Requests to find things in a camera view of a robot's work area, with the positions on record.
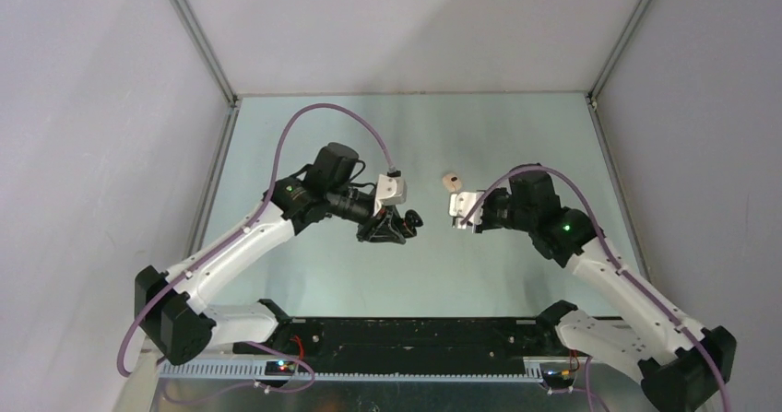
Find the white earbud charging case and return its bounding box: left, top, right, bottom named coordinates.
left=442, top=173, right=463, bottom=194

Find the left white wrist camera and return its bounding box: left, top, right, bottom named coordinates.
left=373, top=174, right=407, bottom=216

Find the right aluminium frame post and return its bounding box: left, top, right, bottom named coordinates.
left=587, top=0, right=655, bottom=109

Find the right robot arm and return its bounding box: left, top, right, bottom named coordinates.
left=448, top=164, right=737, bottom=411

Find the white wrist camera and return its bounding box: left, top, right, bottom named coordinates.
left=448, top=191, right=484, bottom=233
left=373, top=174, right=407, bottom=216

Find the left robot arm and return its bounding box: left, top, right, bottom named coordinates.
left=135, top=142, right=423, bottom=366

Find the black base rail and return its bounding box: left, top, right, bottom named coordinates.
left=265, top=317, right=571, bottom=376

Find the black earbud charging case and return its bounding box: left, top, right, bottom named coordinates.
left=401, top=209, right=423, bottom=239

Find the aluminium frame post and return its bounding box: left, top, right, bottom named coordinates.
left=169, top=0, right=238, bottom=107
left=587, top=0, right=655, bottom=109

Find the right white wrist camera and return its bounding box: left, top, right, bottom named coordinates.
left=448, top=191, right=484, bottom=233

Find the left aluminium frame post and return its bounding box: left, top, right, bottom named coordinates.
left=169, top=0, right=238, bottom=107

